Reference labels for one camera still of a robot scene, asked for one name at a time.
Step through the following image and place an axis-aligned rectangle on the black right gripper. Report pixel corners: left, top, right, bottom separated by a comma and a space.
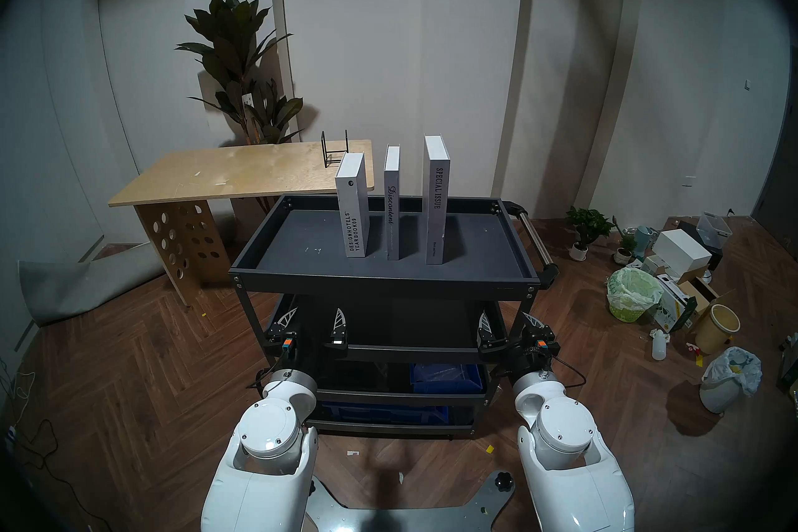
477, 313, 559, 377

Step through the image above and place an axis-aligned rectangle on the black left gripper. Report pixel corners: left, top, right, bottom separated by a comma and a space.
265, 308, 350, 374

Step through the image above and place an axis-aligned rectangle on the grey Discontent book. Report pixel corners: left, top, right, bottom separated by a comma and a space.
383, 145, 401, 261

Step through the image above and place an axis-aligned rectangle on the tall grey Special Issue book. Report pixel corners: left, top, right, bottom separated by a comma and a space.
424, 135, 451, 265

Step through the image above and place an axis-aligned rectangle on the small blue plastic bin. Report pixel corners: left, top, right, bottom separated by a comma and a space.
410, 363, 486, 395

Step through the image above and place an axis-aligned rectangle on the black metal utility cart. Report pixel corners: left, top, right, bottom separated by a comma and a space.
228, 194, 559, 438

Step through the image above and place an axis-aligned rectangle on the wide blue plastic bin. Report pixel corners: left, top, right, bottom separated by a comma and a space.
319, 402, 449, 427

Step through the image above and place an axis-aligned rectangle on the grey Designhotels Yearbook book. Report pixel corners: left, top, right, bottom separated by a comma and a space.
335, 152, 370, 258

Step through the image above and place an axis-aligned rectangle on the green bagged waste basket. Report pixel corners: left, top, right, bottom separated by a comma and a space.
607, 267, 664, 323

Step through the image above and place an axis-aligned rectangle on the small leafy potted plant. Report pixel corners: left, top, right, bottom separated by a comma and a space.
565, 206, 615, 261

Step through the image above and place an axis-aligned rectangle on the tiny potted plant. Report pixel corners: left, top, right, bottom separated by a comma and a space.
612, 217, 638, 265

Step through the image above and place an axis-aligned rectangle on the green white carton box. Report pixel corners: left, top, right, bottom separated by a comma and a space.
648, 275, 698, 333

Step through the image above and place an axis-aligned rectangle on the light wooden table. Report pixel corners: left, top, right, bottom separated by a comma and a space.
108, 139, 375, 308

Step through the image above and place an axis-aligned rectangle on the white cardboard box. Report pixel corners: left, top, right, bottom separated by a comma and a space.
652, 229, 713, 276

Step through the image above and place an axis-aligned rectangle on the open brown cardboard box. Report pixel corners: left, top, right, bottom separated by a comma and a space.
676, 275, 736, 326

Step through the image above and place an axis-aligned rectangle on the beige plastic bucket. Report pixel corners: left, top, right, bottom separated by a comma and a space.
695, 304, 741, 356

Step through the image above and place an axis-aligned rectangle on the black storage box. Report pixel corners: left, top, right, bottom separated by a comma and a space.
678, 220, 724, 271

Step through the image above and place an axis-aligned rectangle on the white bagged trash bin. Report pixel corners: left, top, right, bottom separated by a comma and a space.
699, 346, 763, 414

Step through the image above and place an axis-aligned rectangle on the clear plastic container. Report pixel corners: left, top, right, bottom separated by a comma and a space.
696, 212, 734, 245

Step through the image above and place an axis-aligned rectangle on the large dark leafy plant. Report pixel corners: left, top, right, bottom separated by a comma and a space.
175, 0, 304, 146

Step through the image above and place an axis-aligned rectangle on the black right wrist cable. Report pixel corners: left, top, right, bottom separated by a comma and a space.
549, 353, 588, 391

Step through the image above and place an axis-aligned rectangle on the black wire bookend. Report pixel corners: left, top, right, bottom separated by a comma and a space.
320, 130, 350, 169

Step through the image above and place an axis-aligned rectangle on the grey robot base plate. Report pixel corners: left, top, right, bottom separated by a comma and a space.
305, 470, 516, 532

